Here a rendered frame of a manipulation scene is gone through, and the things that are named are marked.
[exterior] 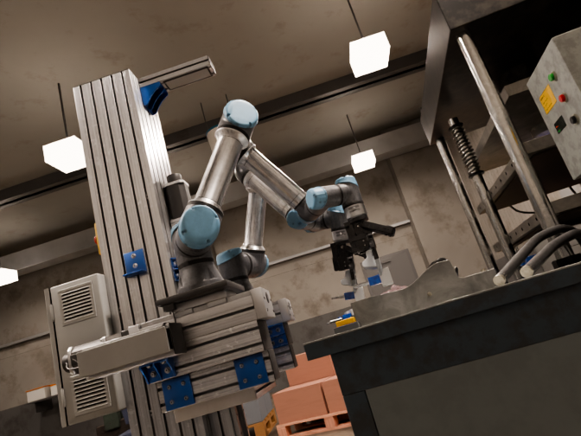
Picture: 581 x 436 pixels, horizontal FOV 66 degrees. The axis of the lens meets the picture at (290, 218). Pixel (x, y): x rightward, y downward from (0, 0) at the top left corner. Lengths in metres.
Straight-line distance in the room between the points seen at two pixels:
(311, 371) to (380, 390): 3.92
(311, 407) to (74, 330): 3.19
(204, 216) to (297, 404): 3.52
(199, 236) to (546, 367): 0.90
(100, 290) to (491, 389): 1.26
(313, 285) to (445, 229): 3.19
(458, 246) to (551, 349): 9.30
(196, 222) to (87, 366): 0.49
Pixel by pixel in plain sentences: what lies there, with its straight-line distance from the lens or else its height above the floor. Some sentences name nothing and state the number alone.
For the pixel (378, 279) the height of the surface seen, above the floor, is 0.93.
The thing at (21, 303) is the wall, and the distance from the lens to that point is 13.29.
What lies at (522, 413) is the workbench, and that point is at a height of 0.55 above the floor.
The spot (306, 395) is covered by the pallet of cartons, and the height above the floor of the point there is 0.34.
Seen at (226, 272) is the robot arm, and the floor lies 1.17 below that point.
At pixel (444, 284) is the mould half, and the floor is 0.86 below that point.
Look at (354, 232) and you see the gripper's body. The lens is 1.55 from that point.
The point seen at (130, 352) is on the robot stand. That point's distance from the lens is 1.35.
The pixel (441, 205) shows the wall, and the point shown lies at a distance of 10.47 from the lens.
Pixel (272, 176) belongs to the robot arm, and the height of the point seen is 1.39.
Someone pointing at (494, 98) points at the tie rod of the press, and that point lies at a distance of 1.97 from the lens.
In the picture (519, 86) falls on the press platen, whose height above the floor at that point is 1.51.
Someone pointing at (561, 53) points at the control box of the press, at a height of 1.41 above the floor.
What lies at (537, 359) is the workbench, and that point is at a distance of 1.07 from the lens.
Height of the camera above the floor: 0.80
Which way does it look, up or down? 16 degrees up
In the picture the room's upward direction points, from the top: 16 degrees counter-clockwise
